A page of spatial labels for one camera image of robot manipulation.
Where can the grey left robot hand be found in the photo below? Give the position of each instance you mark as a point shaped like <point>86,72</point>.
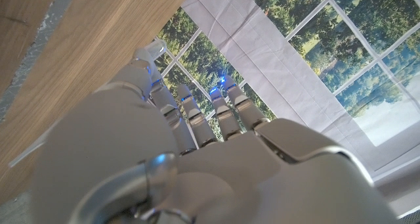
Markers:
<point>229,171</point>

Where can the printed window backdrop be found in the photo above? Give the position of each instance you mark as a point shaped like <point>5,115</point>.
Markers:
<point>295,53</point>

